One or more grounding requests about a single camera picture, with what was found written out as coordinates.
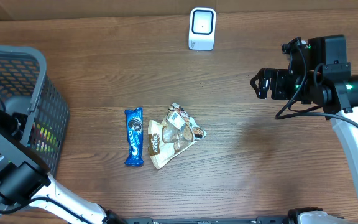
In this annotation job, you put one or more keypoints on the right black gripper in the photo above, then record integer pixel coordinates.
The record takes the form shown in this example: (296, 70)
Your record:
(278, 76)

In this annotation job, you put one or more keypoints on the brown cookie snack bag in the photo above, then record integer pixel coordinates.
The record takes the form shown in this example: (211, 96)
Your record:
(175, 134)

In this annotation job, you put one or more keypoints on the blue oreo cookie pack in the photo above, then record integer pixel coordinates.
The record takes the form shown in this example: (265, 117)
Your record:
(134, 130)

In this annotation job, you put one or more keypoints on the green haribo gummy bag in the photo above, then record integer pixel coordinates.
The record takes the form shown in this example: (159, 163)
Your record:
(43, 139)

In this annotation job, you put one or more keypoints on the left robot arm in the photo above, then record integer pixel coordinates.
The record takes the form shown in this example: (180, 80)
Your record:
(25, 180)

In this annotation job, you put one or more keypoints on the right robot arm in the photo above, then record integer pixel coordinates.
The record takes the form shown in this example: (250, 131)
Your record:
(317, 82)

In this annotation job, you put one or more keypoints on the white barcode scanner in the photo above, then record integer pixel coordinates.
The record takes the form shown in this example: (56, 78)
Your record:
(202, 28)

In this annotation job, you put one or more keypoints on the grey plastic mesh basket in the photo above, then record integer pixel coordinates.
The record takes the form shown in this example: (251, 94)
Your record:
(29, 96)

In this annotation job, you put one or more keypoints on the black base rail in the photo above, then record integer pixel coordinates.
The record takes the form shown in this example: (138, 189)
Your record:
(275, 219)

